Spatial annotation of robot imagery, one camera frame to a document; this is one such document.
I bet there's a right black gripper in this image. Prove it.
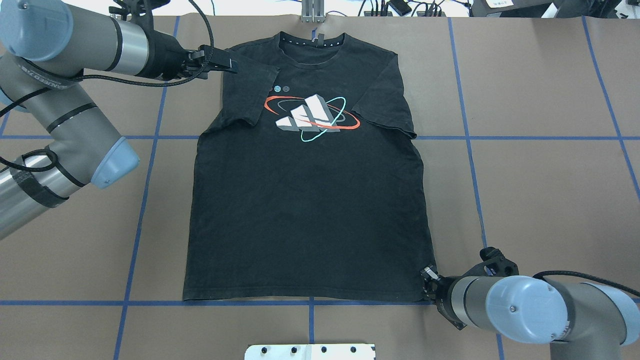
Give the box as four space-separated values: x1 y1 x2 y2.
420 246 520 331

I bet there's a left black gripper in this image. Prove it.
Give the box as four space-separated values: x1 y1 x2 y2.
147 30 239 81

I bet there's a black graphic t-shirt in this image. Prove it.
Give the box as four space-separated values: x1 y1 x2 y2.
182 32 435 302

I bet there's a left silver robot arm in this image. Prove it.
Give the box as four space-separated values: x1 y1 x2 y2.
0 0 238 239

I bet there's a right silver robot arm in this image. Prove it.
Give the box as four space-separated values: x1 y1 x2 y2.
420 247 640 360

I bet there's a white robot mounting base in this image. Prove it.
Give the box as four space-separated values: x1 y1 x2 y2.
244 343 377 360

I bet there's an aluminium frame post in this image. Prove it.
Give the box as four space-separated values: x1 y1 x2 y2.
300 0 326 24

